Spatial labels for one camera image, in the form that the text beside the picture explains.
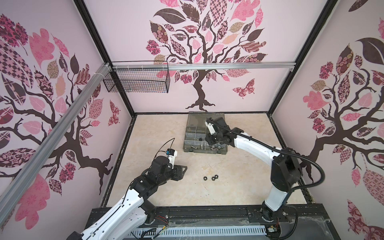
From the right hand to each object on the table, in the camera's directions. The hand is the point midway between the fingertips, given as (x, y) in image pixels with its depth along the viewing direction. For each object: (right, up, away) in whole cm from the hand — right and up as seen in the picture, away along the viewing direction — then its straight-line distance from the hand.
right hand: (208, 135), depth 88 cm
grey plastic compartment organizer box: (-8, -4, +10) cm, 14 cm away
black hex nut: (-2, -25, -3) cm, 26 cm away
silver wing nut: (+4, -8, +9) cm, 13 cm away
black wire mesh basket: (-57, +44, +33) cm, 79 cm away
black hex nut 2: (+3, -25, -3) cm, 26 cm away
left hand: (-15, -18, -12) cm, 26 cm away
